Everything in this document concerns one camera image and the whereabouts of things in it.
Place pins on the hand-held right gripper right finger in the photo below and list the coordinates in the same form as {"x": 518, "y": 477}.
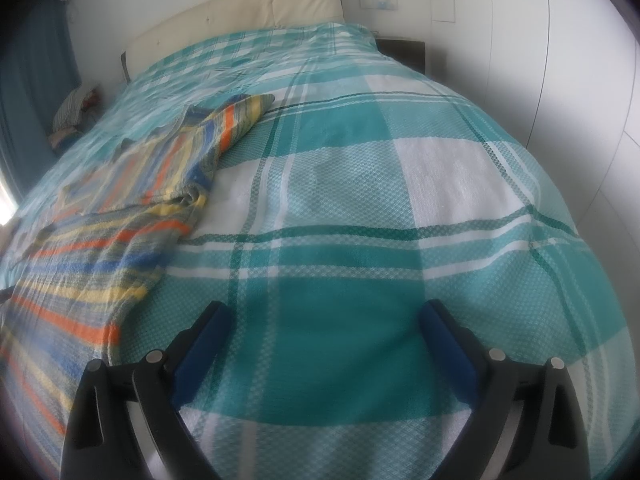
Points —
{"x": 447, "y": 355}

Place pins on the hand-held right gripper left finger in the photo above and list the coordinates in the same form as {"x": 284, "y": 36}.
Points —
{"x": 200, "y": 355}

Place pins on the striped knit sweater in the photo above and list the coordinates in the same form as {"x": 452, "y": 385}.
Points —
{"x": 115, "y": 220}

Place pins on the pile of dark clothes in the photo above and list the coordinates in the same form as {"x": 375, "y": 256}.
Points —
{"x": 67, "y": 136}

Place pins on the teal plaid blanket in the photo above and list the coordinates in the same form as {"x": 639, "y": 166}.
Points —
{"x": 360, "y": 210}

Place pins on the grey striped cloth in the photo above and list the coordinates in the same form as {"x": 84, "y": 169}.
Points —
{"x": 70, "y": 107}

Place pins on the white wardrobe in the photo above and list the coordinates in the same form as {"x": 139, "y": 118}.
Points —
{"x": 565, "y": 85}

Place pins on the dark nightstand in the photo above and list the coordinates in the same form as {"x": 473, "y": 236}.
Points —
{"x": 402, "y": 51}

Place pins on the teal curtain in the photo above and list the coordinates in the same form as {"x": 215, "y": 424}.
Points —
{"x": 35, "y": 80}

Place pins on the cream padded headboard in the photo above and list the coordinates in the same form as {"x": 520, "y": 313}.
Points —
{"x": 235, "y": 15}

